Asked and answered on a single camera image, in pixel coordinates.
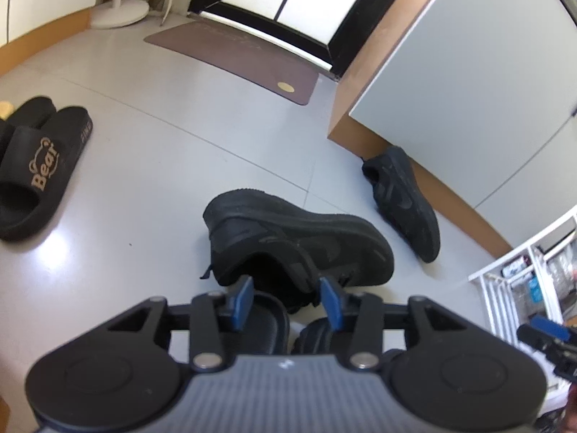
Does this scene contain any grey plastic bag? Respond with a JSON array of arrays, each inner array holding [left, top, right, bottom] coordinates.
[[547, 244, 577, 280]]

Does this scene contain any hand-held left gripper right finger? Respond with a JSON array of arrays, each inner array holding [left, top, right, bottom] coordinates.
[[319, 276, 467, 371]]

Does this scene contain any brown door mat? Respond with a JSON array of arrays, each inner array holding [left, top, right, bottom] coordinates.
[[144, 22, 320, 106]]

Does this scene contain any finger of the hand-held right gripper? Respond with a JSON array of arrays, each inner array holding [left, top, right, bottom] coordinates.
[[529, 316, 566, 339], [516, 325, 557, 348]]

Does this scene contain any black lace-up sneaker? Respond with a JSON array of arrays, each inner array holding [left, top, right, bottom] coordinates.
[[362, 145, 440, 263], [199, 189, 395, 314]]

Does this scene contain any clear water bottle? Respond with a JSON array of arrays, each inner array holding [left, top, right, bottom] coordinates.
[[523, 275, 555, 312]]

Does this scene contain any black chunky platform clog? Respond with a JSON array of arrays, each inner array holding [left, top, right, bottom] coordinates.
[[291, 316, 334, 355], [250, 291, 291, 355]]

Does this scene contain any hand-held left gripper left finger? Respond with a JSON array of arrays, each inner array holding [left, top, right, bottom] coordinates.
[[106, 275, 254, 371]]

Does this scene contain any white wall closet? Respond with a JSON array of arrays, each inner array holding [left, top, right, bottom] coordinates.
[[0, 0, 113, 50]]

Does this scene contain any white shoe rack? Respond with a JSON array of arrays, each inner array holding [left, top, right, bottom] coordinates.
[[468, 205, 577, 357]]

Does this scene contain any black slide with bear print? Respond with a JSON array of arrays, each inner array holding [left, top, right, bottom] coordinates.
[[0, 106, 94, 241]]

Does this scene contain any black slide slipper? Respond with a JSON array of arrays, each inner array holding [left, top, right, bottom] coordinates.
[[0, 96, 57, 145]]

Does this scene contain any dark spray bottle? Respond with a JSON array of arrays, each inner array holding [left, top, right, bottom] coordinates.
[[500, 255, 533, 278]]

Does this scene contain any white cabinet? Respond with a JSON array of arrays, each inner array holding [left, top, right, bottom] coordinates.
[[328, 0, 577, 260]]

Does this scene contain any black framed glass door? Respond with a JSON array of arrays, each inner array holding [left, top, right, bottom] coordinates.
[[187, 0, 422, 77]]

